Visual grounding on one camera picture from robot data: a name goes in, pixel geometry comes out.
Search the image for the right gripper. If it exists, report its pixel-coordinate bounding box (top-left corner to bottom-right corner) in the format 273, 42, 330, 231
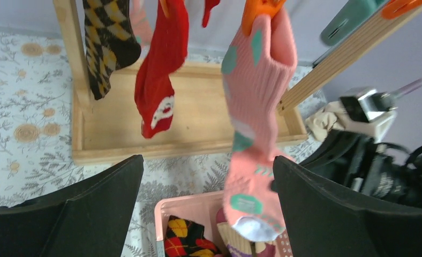
300, 130, 422, 208

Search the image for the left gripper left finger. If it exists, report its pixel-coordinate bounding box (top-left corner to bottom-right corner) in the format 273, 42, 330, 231
14, 155, 144, 256

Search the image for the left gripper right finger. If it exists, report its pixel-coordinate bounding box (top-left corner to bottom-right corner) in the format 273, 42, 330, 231
273, 156, 422, 256

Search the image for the black red yellow argyle sock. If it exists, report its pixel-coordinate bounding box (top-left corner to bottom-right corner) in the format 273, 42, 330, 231
163, 215, 222, 257

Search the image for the pink plastic basket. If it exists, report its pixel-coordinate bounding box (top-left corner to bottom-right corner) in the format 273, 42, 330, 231
154, 191, 293, 256

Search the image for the pink sock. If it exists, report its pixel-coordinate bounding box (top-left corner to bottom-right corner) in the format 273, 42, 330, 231
221, 9, 297, 242

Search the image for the beige crumpled cloth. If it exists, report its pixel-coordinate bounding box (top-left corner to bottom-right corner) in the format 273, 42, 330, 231
305, 101, 346, 142

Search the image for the brown argyle sock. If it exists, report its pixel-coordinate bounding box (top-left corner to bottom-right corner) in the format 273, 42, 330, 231
82, 0, 141, 100

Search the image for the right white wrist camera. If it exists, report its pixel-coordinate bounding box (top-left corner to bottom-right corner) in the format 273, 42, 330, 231
340, 87, 397, 143

